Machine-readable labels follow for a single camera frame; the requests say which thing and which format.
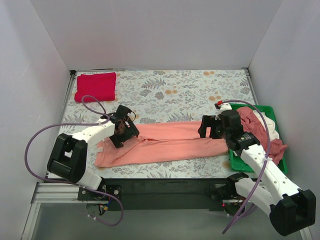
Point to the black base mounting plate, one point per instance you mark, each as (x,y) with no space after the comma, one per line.
(171,193)

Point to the white t shirt in tray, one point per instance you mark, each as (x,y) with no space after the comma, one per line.
(271,125)

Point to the floral patterned table mat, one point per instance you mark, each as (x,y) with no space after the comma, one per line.
(159,96)

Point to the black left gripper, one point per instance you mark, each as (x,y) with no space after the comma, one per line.
(127,127)

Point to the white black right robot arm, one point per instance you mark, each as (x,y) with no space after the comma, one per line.
(288,207)

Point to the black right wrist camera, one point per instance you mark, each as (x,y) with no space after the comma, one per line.
(231,121)

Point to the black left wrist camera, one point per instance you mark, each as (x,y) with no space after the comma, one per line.
(123,113)

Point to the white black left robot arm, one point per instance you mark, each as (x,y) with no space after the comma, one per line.
(68,159)

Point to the salmon pink t shirt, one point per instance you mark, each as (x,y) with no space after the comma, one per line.
(160,142)

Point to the dusty rose t shirt in tray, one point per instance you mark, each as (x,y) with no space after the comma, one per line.
(251,124)

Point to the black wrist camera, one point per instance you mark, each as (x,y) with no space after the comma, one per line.
(123,113)
(231,121)

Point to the aluminium frame rail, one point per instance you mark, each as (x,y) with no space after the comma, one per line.
(57,214)

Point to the folded red t shirt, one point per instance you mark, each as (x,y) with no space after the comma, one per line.
(101,86)

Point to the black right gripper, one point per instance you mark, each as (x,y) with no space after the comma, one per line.
(213,126)

